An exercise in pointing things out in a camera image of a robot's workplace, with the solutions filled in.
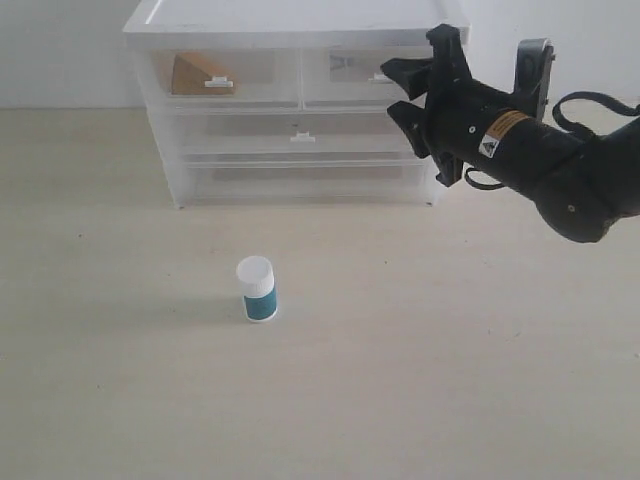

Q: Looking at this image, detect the translucent bottom drawer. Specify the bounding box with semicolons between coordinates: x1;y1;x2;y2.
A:
184;161;438;203

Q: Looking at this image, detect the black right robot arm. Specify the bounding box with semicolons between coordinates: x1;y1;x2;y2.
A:
381;24;639;243

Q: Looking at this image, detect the translucent drawer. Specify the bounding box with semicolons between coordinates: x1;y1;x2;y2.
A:
301;47;432;108
178;112;413;156
184;161;438;203
138;49;300;109

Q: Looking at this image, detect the white teal pill bottle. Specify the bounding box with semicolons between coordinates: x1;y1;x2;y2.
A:
236;256;278;323

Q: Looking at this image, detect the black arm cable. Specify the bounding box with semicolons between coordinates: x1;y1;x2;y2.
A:
551;91;640;141

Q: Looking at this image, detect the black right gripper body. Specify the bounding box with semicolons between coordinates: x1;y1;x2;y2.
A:
424;24;580;188

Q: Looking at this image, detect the white plastic drawer cabinet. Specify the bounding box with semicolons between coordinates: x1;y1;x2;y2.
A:
123;0;470;208

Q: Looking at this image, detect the yellow cheese wedge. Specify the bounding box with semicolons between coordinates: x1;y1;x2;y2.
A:
171;52;236;96

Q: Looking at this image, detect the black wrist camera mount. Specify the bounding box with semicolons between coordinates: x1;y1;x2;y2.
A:
512;38;555;121

